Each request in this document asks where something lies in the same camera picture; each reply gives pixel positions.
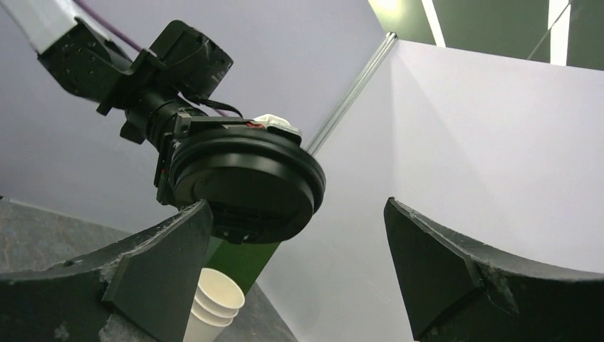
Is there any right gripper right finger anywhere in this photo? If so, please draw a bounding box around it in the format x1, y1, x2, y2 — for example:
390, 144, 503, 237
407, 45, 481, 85
383, 198, 603, 341

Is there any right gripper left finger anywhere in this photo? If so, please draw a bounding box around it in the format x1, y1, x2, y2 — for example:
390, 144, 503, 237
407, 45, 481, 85
1, 201, 213, 341

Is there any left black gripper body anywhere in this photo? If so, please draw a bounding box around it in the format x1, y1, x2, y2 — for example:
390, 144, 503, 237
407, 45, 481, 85
97, 89, 302, 206

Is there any stack of white paper cups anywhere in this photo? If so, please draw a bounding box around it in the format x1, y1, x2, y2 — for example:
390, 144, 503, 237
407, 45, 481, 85
183, 267, 245, 342

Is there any green paper bag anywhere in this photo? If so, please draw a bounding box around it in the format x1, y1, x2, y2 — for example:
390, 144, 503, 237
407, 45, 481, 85
204, 237, 279, 294

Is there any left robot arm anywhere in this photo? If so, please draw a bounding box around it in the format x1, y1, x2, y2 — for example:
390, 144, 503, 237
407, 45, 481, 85
1, 1, 312, 209

